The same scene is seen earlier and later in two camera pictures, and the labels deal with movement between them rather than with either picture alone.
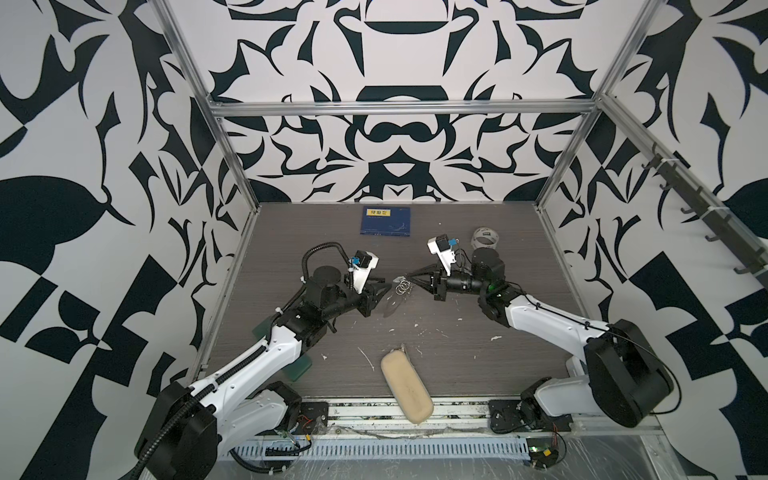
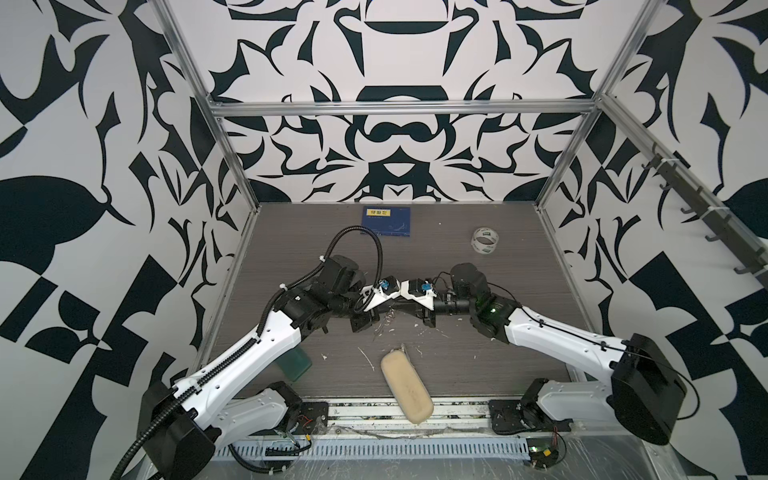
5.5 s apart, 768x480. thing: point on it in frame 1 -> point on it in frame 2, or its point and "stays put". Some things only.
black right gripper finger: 425,279 -> 404,305
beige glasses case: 409,385 stays put
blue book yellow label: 386,221 stays put
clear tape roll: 484,237 stays put
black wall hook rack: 753,257 stays put
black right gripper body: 463,282 -> 453,306
